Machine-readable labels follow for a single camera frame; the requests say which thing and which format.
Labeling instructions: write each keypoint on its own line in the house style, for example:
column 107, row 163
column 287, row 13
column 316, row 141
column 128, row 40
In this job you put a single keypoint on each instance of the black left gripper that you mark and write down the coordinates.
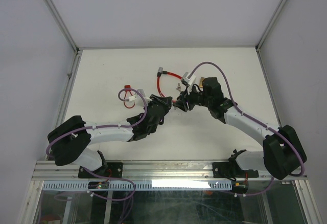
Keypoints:
column 166, row 102

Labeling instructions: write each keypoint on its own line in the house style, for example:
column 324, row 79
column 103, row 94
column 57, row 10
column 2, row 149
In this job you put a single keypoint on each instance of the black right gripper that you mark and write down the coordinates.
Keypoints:
column 182, row 104

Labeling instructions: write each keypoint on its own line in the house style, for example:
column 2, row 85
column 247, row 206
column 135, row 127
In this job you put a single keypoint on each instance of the large brass padlock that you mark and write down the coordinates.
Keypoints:
column 201, row 82

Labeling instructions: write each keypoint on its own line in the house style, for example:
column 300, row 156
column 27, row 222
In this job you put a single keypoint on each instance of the red cable lock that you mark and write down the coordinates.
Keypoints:
column 167, row 81

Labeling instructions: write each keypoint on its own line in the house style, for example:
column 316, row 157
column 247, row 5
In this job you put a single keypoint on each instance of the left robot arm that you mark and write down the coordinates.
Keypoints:
column 69, row 142

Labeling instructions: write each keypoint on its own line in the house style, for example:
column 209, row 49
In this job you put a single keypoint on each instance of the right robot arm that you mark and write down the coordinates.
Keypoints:
column 281, row 151

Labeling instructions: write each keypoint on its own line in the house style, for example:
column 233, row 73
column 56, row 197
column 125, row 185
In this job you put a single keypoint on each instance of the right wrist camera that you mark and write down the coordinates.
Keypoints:
column 188, row 80

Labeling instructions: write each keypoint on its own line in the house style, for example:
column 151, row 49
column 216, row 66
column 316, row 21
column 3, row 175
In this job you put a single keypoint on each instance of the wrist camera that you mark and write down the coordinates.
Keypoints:
column 137, row 97
column 188, row 80

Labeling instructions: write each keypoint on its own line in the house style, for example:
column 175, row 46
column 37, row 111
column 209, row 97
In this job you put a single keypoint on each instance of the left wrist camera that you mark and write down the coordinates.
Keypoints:
column 137, row 97

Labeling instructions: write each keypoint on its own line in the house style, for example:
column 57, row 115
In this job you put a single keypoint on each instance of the aluminium mounting rail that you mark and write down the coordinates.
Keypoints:
column 134, row 170

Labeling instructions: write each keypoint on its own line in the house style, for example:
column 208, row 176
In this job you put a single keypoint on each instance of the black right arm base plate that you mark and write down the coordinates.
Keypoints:
column 231, row 171

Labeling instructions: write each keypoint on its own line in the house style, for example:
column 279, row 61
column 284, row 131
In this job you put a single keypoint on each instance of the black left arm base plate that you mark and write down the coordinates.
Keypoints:
column 113, row 169

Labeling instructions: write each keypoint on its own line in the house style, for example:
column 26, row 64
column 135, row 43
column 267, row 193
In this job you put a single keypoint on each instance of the white slotted cable duct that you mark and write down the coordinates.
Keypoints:
column 161, row 185

